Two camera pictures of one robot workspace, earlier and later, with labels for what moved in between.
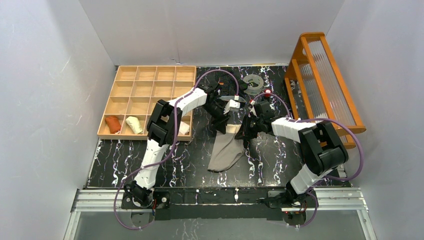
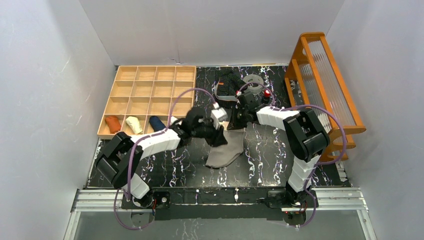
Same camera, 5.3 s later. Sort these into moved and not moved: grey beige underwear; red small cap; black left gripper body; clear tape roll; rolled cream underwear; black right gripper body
Moved: black left gripper body; black right gripper body
Not moved: clear tape roll; rolled cream underwear; red small cap; grey beige underwear
